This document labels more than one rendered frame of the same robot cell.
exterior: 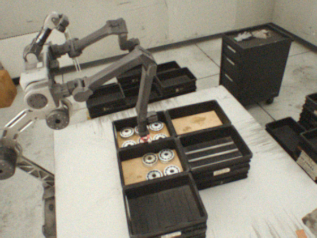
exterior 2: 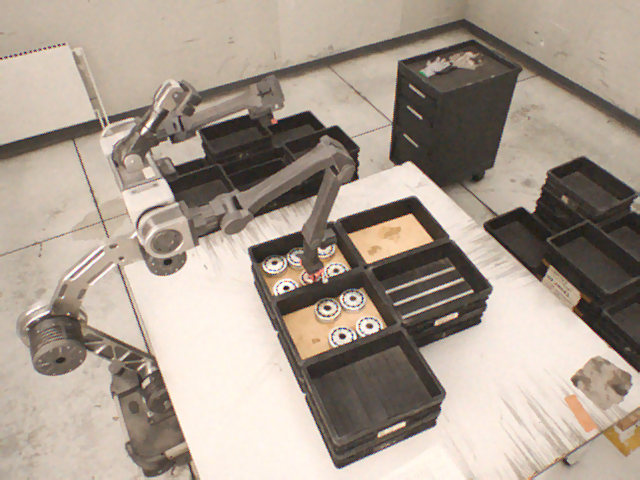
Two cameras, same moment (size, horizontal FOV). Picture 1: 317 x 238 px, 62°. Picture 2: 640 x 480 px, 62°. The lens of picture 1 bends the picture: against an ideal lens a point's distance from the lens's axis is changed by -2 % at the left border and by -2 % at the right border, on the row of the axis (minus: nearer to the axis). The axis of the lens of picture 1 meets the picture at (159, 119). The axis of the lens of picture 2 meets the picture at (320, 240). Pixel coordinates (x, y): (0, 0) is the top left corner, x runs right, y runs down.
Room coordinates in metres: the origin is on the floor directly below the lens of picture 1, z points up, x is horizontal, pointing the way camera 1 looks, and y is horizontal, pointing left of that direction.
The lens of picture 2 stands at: (-0.04, 0.38, 2.51)
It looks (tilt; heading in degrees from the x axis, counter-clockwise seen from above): 46 degrees down; 347
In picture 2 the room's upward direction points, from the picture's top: 2 degrees counter-clockwise
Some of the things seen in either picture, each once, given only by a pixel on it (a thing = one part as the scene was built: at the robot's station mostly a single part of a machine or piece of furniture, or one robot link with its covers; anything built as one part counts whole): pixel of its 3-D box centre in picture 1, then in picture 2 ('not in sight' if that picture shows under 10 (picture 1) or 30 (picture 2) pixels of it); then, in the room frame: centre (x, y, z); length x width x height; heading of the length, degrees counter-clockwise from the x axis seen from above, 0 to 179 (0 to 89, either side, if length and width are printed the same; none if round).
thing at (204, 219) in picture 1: (162, 203); (372, 381); (0.78, 0.03, 0.92); 0.40 x 0.30 x 0.02; 99
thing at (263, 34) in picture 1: (262, 33); (468, 58); (2.80, -1.26, 0.88); 0.29 x 0.22 x 0.03; 104
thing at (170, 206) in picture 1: (163, 208); (371, 389); (0.78, 0.03, 0.87); 0.40 x 0.30 x 0.11; 99
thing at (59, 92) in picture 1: (60, 91); (199, 220); (1.13, 0.48, 1.45); 0.09 x 0.08 x 0.12; 14
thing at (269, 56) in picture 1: (251, 71); (447, 125); (2.73, -1.15, 0.45); 0.60 x 0.45 x 0.90; 104
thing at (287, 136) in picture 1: (288, 141); (521, 249); (1.71, -1.20, 0.26); 0.40 x 0.30 x 0.23; 14
